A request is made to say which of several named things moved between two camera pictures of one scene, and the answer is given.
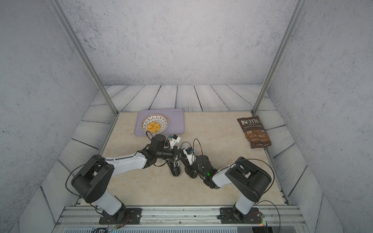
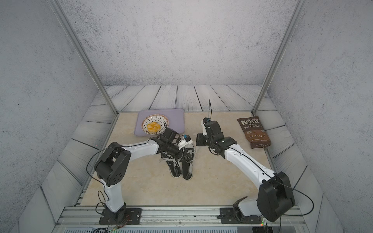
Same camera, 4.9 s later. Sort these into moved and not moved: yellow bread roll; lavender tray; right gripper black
Moved: right gripper black
Not moved: yellow bread roll; lavender tray
